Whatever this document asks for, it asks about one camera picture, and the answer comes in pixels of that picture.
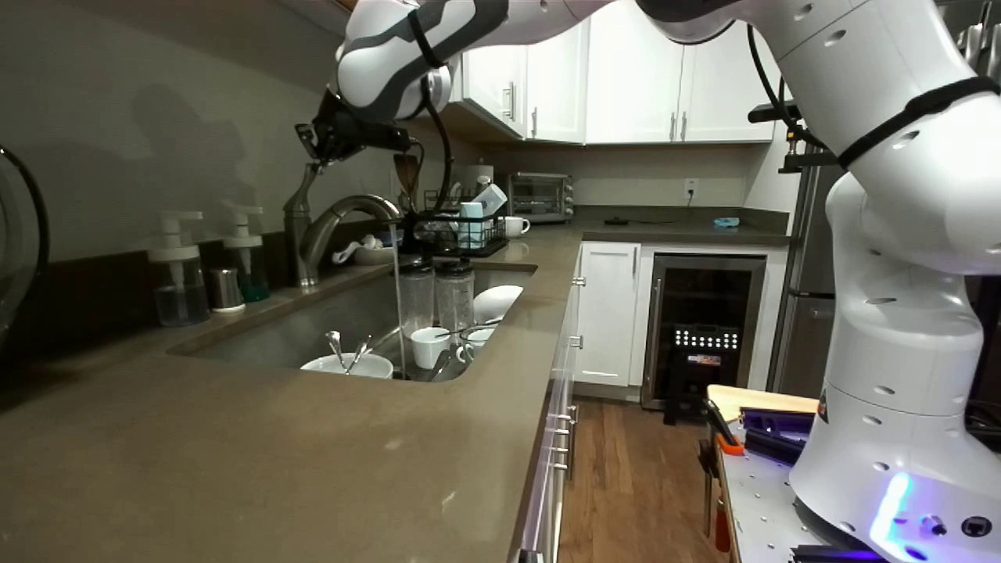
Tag stainless steel refrigerator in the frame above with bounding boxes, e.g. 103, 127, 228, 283
768, 146, 844, 396

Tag white mug on counter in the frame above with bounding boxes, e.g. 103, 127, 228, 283
496, 215, 531, 238

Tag glass bowl at left edge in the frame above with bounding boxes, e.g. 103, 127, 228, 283
0, 145, 51, 345

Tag blue dish on counter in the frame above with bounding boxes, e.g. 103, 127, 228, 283
713, 215, 741, 227

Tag brushed steel sink faucet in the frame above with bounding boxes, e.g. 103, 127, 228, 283
285, 159, 404, 286

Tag clear soap dispenser white pump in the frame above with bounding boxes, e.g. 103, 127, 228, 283
148, 210, 210, 326

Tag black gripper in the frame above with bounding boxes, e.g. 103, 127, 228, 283
293, 90, 409, 165

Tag clear blender jar black lid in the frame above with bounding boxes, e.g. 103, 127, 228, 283
396, 256, 435, 332

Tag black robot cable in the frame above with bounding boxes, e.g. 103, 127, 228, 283
405, 7, 455, 227

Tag small metal cup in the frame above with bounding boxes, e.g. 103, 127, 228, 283
210, 270, 244, 313

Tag white mug in sink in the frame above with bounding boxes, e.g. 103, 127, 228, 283
405, 326, 449, 368

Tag black wine cooler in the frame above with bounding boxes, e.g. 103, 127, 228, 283
641, 252, 766, 425

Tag white upper cabinets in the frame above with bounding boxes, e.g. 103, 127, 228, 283
449, 0, 775, 145

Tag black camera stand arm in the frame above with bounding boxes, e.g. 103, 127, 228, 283
746, 99, 834, 171

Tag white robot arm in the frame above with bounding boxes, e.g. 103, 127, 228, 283
635, 0, 1001, 563

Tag white lower cabinet door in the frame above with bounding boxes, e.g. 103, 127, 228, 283
576, 240, 639, 388

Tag black dish rack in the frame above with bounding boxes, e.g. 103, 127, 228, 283
401, 181, 508, 256

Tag robot mounting table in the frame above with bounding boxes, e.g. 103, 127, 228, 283
703, 382, 888, 563

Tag stainless steel sink basin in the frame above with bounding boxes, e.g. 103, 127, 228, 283
175, 271, 509, 382

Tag white plate in sink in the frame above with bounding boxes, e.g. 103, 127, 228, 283
472, 283, 521, 321

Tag toaster oven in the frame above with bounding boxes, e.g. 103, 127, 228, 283
509, 171, 573, 221

